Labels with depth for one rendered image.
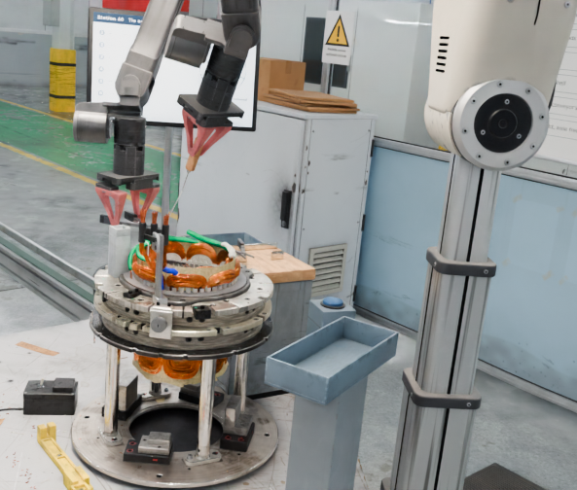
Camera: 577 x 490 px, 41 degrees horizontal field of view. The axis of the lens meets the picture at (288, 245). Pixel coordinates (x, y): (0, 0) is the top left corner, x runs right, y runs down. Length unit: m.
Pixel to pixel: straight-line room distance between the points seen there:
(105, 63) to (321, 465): 1.49
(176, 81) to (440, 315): 1.29
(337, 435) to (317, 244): 2.58
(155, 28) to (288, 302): 0.61
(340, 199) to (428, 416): 2.44
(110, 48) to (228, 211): 1.81
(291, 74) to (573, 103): 1.52
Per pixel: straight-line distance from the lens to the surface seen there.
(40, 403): 1.60
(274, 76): 4.07
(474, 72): 1.29
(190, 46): 1.24
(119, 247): 1.38
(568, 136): 3.38
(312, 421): 1.26
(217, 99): 1.27
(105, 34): 2.41
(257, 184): 3.83
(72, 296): 2.34
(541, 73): 1.32
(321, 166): 3.69
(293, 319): 1.65
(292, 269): 1.61
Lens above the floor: 1.54
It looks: 15 degrees down
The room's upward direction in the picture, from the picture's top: 5 degrees clockwise
